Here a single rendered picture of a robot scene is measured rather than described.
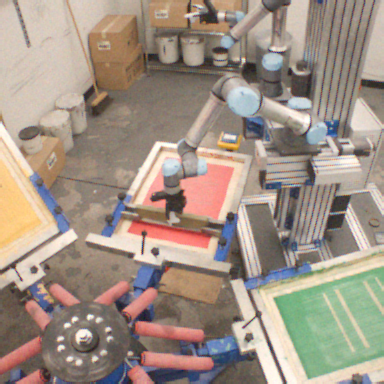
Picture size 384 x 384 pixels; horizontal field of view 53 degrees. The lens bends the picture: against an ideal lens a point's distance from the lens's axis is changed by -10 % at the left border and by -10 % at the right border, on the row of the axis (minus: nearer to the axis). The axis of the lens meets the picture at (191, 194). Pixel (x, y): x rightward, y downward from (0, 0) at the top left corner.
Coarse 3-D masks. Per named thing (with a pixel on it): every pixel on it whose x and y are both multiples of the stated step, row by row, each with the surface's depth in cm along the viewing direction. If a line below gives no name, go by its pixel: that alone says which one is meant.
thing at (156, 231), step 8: (160, 168) 241; (160, 176) 236; (152, 184) 232; (160, 184) 231; (152, 192) 227; (144, 200) 223; (160, 200) 222; (136, 224) 211; (144, 224) 210; (152, 224) 210; (128, 232) 207; (136, 232) 207; (152, 232) 206; (160, 232) 206; (168, 232) 206
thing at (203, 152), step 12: (156, 144) 252; (168, 144) 252; (156, 156) 247; (204, 156) 247; (216, 156) 245; (228, 156) 242; (240, 156) 241; (252, 156) 241; (144, 168) 236; (240, 180) 226; (132, 192) 223; (240, 192) 220; (132, 240) 198; (180, 252) 192; (192, 252) 192
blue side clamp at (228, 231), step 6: (234, 222) 202; (228, 228) 200; (234, 228) 202; (222, 234) 198; (228, 234) 198; (228, 240) 194; (228, 246) 193; (216, 252) 190; (222, 252) 190; (222, 258) 186
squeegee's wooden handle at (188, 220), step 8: (136, 208) 205; (144, 208) 204; (152, 208) 204; (160, 208) 203; (144, 216) 207; (152, 216) 205; (160, 216) 204; (176, 216) 200; (184, 216) 199; (192, 216) 199; (200, 216) 199; (176, 224) 204; (184, 224) 203; (192, 224) 201; (200, 224) 199
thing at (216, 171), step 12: (216, 168) 239; (228, 168) 239; (228, 180) 232; (216, 192) 225; (192, 204) 219; (216, 204) 219; (216, 216) 213; (180, 228) 208; (168, 240) 202; (180, 240) 202; (192, 240) 202; (204, 240) 202
